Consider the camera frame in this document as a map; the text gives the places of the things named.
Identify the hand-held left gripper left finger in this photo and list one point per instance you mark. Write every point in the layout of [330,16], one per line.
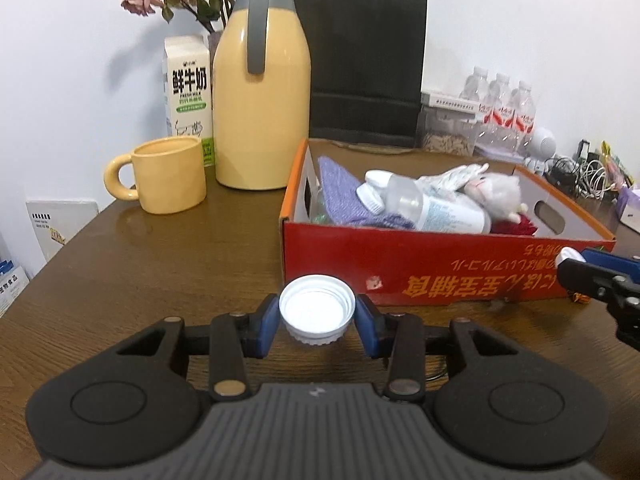
[267,330]

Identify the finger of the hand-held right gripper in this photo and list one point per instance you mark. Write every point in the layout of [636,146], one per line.
[580,277]
[615,262]

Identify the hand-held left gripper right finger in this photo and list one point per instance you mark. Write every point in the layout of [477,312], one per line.
[367,332]

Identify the small white round lid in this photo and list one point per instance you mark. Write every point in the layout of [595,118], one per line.
[570,255]

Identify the white threaded bottle cap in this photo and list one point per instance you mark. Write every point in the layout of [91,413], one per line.
[315,310]

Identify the red orange cardboard box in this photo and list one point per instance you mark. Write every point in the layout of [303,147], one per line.
[350,265]

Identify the white yellow plush toy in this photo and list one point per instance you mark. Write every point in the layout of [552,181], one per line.
[500,192]

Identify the clear plastic bottle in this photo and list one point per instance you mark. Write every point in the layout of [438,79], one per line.
[440,212]

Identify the purple knitted cloth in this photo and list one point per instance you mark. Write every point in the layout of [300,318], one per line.
[340,195]

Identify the white cloth glove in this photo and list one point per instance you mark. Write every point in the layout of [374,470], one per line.
[445,180]

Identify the red yellow candy wrapper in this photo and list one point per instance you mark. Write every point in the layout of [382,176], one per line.
[580,300]

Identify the purple tissue pack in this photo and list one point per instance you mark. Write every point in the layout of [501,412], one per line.
[631,210]

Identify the yellow green snack packet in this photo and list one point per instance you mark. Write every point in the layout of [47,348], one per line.
[612,160]

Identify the black green small device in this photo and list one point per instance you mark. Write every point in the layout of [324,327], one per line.
[584,149]

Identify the crumpled clear plastic wrap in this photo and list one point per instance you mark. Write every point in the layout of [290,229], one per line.
[320,218]

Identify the white robot toy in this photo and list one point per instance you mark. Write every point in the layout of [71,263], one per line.
[542,142]

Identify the white printed tin box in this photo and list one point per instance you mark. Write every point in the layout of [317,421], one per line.
[495,152]

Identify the clear water bottle red label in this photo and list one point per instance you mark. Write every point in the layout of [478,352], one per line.
[472,87]
[522,115]
[495,110]

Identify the yellow ceramic mug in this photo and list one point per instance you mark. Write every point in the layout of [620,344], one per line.
[170,180]

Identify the clear seed container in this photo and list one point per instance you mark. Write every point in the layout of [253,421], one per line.
[445,140]

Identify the yellow thermos jug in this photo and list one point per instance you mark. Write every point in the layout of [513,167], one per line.
[265,125]

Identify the white card pack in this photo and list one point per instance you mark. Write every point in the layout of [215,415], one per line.
[450,101]

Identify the white booklet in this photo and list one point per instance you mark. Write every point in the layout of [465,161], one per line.
[60,225]

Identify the white green milk carton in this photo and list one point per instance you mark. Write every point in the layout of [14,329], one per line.
[187,95]

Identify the blue white carton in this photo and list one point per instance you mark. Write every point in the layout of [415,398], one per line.
[12,280]

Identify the black paper bag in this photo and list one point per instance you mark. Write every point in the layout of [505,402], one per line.
[365,60]

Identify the glass vase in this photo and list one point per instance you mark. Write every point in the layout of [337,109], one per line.
[216,42]

